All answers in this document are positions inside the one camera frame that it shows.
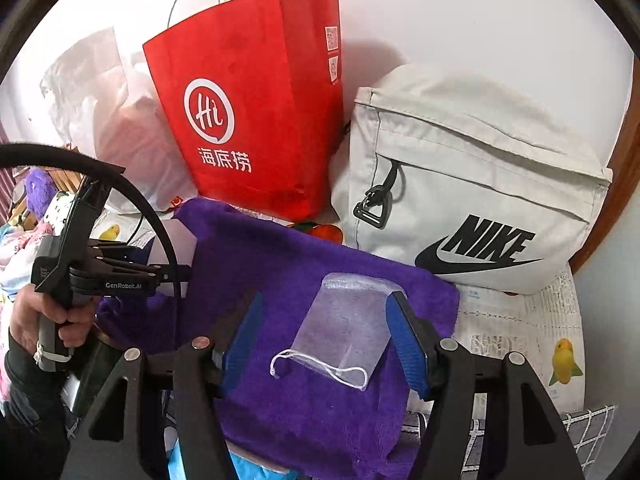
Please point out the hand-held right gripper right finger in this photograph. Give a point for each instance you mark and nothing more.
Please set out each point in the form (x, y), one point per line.
(407, 342)

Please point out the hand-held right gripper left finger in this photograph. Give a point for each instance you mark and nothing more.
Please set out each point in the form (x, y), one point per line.
(245, 332)

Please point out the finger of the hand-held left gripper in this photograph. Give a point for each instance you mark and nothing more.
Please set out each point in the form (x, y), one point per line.
(172, 274)
(117, 253)

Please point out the clear plastic packet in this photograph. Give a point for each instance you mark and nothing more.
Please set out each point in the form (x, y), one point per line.
(345, 325)

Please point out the person's left forearm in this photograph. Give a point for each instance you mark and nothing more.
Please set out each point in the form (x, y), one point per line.
(30, 400)

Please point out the person's left hand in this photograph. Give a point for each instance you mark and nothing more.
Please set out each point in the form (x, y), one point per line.
(35, 315)

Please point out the colourful printed bedding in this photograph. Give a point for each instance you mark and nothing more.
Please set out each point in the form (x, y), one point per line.
(20, 250)

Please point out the purple plush toy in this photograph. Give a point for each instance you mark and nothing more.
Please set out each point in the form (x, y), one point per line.
(40, 192)

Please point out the purple towel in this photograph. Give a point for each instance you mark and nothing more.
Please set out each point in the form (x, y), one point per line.
(300, 410)

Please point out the white plastic bag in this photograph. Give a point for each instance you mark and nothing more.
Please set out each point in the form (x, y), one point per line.
(125, 125)

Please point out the light blue packet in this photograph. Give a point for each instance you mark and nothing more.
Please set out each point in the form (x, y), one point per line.
(240, 467)

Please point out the fruit print tablecloth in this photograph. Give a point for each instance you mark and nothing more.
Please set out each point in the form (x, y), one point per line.
(550, 320)

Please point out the grey crossbody bag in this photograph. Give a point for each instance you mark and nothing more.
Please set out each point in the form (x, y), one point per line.
(475, 160)

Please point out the grey grid pattern cloth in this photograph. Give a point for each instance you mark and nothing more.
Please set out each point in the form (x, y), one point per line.
(590, 430)

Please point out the red paper bag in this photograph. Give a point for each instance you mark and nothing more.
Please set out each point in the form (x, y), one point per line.
(250, 85)

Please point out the brown wooden frame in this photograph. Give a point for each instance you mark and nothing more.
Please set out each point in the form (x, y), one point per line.
(612, 160)

